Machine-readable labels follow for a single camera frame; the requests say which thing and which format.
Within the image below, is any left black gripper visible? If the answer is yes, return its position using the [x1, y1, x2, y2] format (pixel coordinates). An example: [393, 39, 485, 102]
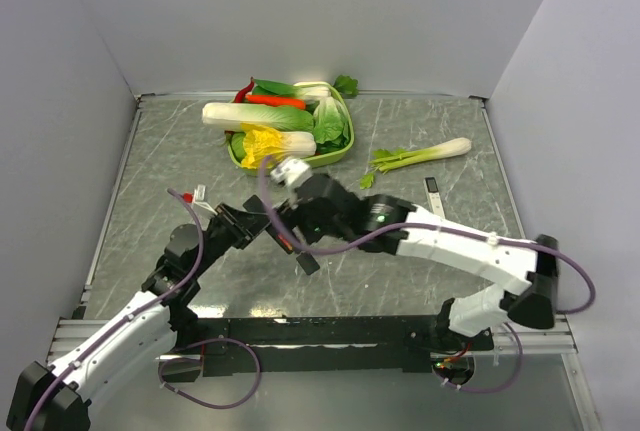
[190, 201, 272, 278]

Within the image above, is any black remote control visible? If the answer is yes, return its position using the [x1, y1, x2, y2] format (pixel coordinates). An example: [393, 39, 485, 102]
[266, 225, 320, 276]

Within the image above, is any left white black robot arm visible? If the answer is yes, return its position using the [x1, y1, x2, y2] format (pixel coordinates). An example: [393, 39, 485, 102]
[6, 204, 269, 430]

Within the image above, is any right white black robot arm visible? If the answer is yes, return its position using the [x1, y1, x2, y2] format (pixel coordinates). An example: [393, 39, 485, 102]
[285, 171, 559, 350]

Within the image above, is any white remote battery cover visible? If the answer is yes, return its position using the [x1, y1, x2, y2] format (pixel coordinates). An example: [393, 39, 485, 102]
[424, 177, 445, 219]

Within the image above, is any green plastic tray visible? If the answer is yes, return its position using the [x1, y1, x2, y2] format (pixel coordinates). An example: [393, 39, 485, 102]
[224, 75, 358, 173]

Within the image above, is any yellow leaf cabbage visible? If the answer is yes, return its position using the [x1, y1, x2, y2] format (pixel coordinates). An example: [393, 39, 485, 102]
[240, 124, 316, 169]

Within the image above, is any celery stalk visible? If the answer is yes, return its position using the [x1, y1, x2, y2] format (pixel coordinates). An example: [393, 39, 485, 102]
[359, 138, 472, 189]

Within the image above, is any green lettuce leaf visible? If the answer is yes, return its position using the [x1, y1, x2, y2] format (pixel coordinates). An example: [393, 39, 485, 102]
[313, 97, 350, 146]

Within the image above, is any long white green cabbage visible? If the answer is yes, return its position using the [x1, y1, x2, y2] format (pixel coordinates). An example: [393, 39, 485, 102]
[202, 102, 314, 132]

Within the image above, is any orange red chili pepper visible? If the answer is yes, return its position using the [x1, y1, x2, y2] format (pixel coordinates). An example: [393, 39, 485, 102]
[245, 94, 306, 110]

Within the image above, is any dark red chili pepper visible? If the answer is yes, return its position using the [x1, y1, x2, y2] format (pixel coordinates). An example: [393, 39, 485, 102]
[233, 77, 255, 103]

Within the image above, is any bok choy in tray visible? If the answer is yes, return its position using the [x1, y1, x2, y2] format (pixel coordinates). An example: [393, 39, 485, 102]
[251, 79, 332, 104]

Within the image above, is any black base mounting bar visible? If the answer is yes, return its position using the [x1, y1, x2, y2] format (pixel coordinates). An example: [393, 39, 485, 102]
[137, 314, 494, 378]

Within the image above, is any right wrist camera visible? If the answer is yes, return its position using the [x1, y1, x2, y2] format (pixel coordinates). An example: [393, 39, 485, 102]
[270, 157, 313, 190]

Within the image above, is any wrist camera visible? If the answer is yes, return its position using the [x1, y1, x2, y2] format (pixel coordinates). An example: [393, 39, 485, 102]
[182, 184, 216, 219]
[270, 157, 313, 190]

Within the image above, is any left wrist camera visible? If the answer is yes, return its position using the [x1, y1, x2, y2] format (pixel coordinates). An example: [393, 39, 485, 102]
[182, 184, 216, 219]

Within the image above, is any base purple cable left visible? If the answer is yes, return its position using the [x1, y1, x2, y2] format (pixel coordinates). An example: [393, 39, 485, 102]
[157, 337, 262, 410]

